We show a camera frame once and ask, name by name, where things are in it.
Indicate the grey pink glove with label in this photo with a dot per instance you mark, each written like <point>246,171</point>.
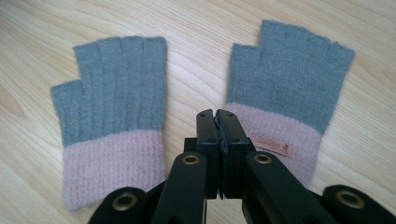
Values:
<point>289,81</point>

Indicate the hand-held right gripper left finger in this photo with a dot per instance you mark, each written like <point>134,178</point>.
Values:
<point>209,133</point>

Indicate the grey pink fingerless glove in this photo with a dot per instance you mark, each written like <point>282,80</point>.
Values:
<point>118,93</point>

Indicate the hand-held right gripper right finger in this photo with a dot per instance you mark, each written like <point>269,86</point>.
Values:
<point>233,137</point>

